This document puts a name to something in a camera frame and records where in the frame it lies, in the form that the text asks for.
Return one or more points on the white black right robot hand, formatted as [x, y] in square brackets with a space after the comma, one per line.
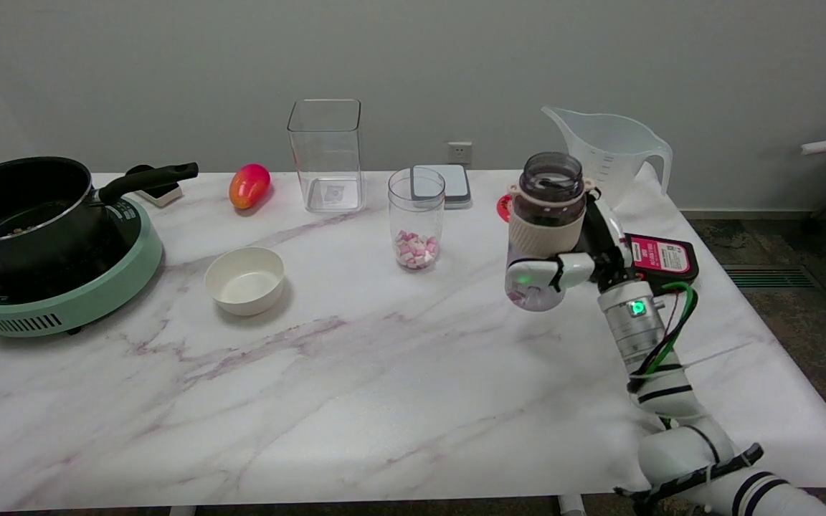
[603, 247]

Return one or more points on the purple bottle with beige sleeve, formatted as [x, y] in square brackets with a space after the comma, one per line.
[548, 215]

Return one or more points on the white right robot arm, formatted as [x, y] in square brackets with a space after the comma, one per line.
[678, 451]

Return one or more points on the black case with red label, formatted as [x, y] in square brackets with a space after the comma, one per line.
[660, 256]

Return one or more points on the clear plastic measuring jug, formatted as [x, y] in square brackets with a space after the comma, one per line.
[610, 161]

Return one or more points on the red coaster with figurine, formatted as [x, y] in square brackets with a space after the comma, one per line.
[503, 209]

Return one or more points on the small grey white scale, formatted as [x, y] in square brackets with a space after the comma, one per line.
[456, 185]

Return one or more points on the floor vent grille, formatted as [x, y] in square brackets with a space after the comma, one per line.
[768, 276]

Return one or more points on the pink white marshmallows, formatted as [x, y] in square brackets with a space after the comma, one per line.
[416, 249]

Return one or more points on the clear round cup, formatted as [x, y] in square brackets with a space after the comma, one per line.
[416, 215]

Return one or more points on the clear square container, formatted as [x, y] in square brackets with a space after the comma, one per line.
[327, 158]

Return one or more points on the white bowl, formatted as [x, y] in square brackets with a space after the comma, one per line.
[244, 283]

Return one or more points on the red yellow mango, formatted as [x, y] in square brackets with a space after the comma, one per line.
[248, 185]

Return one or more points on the small black white gadget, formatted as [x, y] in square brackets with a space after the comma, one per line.
[160, 193]

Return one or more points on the green induction cooker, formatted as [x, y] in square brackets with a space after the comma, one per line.
[97, 287]

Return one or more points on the white wall socket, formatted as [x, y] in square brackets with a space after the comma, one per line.
[459, 152]

